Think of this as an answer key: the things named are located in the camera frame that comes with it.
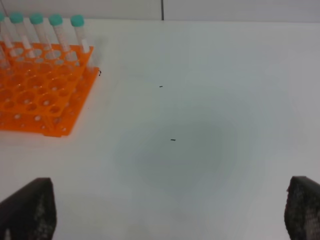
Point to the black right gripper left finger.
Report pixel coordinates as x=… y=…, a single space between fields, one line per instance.
x=30 y=213

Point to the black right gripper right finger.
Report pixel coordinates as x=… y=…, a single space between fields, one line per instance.
x=302 y=209

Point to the row tube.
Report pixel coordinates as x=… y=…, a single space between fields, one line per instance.
x=78 y=22
x=37 y=20
x=17 y=20
x=56 y=21
x=4 y=32

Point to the orange test tube rack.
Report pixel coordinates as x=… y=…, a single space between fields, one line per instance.
x=43 y=95

